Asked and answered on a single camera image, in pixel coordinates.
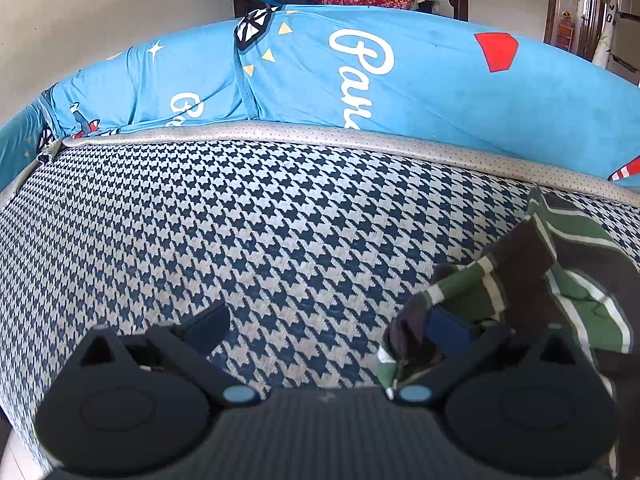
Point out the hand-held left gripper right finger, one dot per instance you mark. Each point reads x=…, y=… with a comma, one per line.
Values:
x=447, y=332

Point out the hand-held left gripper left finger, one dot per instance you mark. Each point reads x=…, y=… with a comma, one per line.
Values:
x=206, y=326

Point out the green brown striped shirt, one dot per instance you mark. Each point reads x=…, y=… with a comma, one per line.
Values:
x=575, y=260

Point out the blue white houndstooth mat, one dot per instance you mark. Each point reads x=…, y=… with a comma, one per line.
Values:
x=250, y=240

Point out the blue printed sofa cover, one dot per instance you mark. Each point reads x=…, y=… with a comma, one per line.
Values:
x=425, y=75

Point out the grey refrigerator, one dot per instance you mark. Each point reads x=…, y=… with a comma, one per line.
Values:
x=625, y=20

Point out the brown wooden door frame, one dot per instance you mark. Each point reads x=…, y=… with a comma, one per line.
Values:
x=552, y=5

